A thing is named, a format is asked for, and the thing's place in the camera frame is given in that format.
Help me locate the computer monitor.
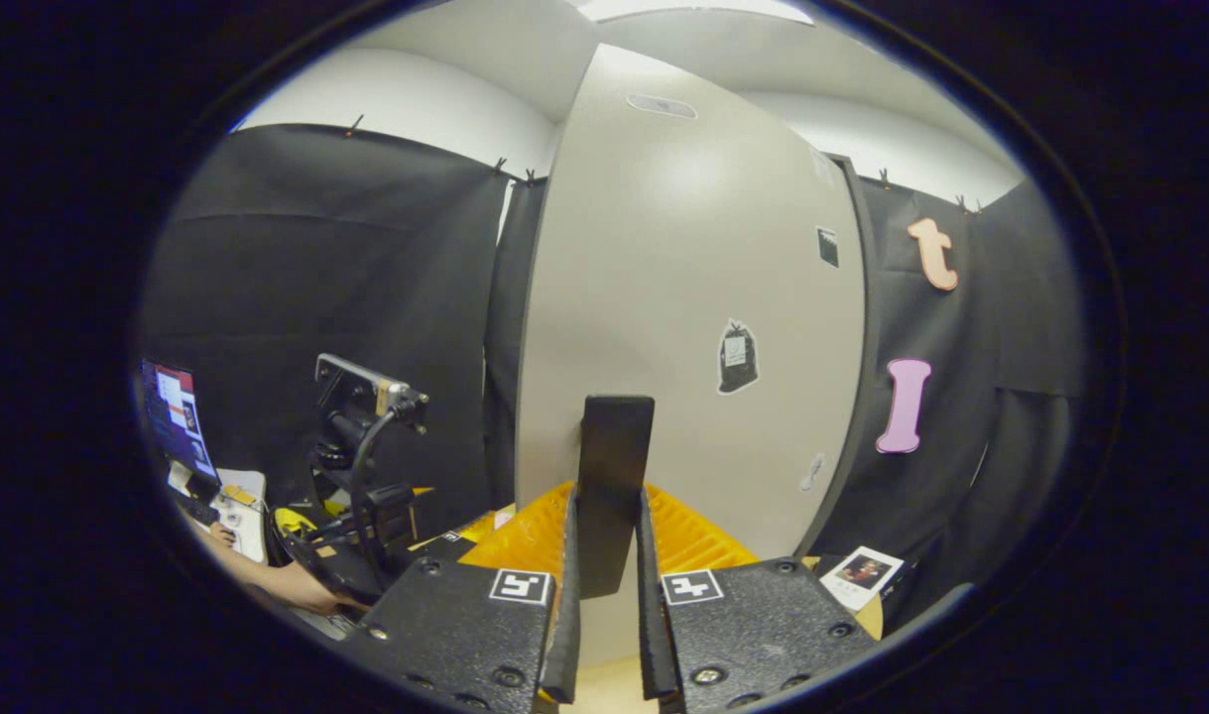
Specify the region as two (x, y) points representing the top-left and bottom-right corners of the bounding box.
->
(140, 359), (220, 487)

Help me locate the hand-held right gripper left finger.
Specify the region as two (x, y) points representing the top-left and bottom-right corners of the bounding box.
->
(341, 481), (582, 714)

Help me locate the white portrait book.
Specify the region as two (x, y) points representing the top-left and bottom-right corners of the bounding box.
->
(820, 545), (906, 611)

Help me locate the black backdrop cloth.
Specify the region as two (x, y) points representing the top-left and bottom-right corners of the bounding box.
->
(136, 124), (1086, 636)

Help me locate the black door handle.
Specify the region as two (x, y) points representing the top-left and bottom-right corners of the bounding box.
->
(576, 395), (657, 601)

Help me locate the beige cabinet door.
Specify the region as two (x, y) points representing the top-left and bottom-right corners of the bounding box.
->
(515, 45), (868, 670)

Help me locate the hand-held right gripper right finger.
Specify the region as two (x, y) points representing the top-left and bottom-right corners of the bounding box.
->
(636, 483), (878, 714)

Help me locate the long ceiling light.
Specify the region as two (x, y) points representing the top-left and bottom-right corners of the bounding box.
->
(574, 0), (815, 26)

